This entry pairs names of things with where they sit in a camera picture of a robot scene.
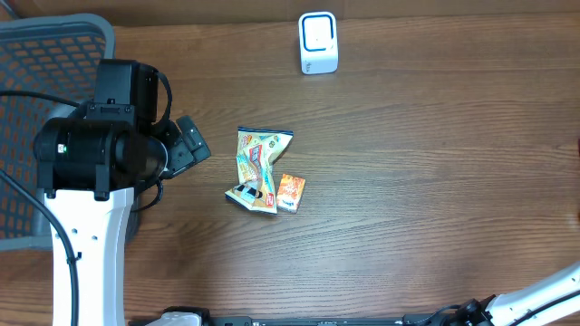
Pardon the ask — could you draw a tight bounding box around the orange tissue packet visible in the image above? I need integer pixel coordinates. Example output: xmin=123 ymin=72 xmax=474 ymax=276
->
xmin=276 ymin=174 xmax=305 ymax=214

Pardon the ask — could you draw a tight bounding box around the grey plastic shopping basket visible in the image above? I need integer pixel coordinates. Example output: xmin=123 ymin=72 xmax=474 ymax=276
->
xmin=0 ymin=13 xmax=140 ymax=253

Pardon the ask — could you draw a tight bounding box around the yellow snack packet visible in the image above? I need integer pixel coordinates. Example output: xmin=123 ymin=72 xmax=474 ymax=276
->
xmin=225 ymin=127 xmax=294 ymax=215

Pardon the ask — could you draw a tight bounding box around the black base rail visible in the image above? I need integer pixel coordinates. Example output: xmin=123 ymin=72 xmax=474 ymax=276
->
xmin=129 ymin=314 xmax=454 ymax=326

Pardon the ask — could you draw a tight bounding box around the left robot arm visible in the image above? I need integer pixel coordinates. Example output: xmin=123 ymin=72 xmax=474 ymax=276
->
xmin=34 ymin=101 xmax=210 ymax=325

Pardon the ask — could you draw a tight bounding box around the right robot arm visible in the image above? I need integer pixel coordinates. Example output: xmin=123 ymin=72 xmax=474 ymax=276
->
xmin=444 ymin=262 xmax=579 ymax=326

